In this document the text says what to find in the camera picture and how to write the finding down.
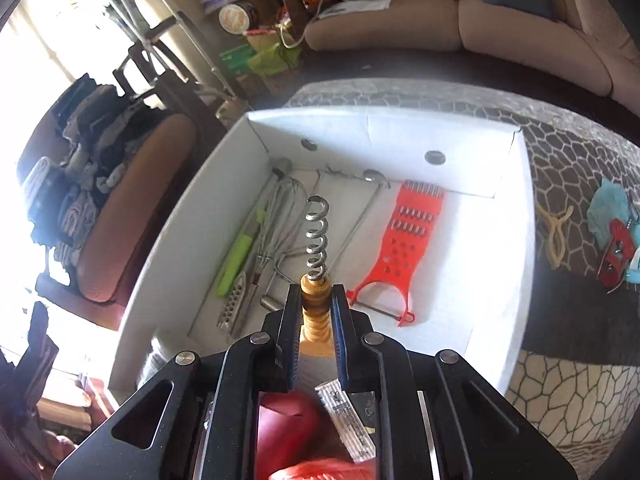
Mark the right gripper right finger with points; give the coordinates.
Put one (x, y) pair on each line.
(437, 417)

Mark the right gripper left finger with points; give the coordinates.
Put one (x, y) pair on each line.
(196, 419)

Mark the wooden handled corkscrew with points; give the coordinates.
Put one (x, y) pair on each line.
(316, 333)

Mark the red plastic grater peeler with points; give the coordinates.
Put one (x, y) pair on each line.
(404, 242)

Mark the small barcode packet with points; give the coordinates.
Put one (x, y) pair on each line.
(353, 434)

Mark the patterned table cloth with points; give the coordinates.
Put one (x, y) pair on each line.
(576, 378)

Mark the yellow wishbone tool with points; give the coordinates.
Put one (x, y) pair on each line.
(555, 245)

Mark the red can opener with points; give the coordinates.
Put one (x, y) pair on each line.
(616, 256)

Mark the metal whisk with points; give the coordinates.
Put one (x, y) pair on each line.
(274, 215)

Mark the brown sofa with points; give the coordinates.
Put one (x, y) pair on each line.
(593, 43)

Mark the green handled grater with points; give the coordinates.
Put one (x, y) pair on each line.
(233, 278)

